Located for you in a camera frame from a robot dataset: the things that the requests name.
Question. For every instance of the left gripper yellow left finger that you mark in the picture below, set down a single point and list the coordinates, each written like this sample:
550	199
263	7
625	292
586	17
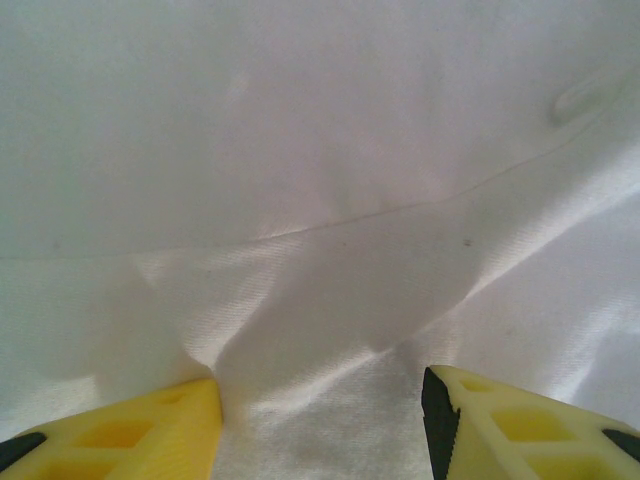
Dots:
190	410

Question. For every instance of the white t-shirt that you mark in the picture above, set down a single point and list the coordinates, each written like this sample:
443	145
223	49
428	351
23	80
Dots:
320	200

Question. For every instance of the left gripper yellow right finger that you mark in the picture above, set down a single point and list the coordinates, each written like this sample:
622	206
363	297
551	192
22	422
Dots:
480	400

